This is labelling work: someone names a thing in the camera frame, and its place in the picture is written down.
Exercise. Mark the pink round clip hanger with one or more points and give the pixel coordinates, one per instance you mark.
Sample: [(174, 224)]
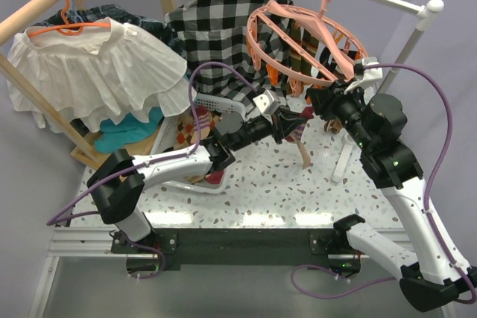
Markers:
[(277, 18)]

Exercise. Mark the white ruffled blouse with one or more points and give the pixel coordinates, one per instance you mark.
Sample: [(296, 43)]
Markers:
[(108, 71)]

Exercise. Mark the black white checked shirt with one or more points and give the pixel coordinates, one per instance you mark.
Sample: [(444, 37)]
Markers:
[(215, 30)]

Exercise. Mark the argyle orange brown sock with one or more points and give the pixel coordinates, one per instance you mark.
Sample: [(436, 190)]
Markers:
[(186, 134)]

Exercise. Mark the white rack foot bracket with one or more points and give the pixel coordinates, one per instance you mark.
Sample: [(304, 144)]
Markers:
[(348, 147)]

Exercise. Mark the olive striped hanging sock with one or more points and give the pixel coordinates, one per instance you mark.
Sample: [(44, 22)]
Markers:
[(308, 43)]

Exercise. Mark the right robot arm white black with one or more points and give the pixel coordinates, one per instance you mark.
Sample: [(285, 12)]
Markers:
[(432, 274)]

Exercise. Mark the metal clothes rail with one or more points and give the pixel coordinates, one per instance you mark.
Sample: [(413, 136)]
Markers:
[(426, 14)]

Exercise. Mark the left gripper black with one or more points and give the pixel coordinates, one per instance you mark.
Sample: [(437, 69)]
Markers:
[(283, 122)]

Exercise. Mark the dark patterned garment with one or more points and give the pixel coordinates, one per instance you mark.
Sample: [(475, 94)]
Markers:
[(112, 16)]

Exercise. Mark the white laundry basket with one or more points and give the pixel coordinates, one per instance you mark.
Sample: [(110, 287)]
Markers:
[(166, 138)]

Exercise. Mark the teal cloth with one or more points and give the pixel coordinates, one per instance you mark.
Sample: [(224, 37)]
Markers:
[(129, 131)]

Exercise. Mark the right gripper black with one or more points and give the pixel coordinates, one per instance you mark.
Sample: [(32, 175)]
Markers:
[(324, 99)]

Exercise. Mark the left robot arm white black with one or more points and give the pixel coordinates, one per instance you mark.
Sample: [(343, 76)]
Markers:
[(120, 181)]

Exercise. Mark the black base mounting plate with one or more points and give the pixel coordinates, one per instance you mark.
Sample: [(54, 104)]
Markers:
[(256, 247)]

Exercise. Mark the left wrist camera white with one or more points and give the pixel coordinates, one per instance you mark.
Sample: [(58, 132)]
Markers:
[(267, 102)]

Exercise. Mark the orange clothes hanger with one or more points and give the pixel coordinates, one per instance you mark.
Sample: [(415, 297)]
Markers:
[(68, 28)]

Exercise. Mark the brown white striped sock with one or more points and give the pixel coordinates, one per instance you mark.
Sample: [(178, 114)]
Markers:
[(329, 62)]

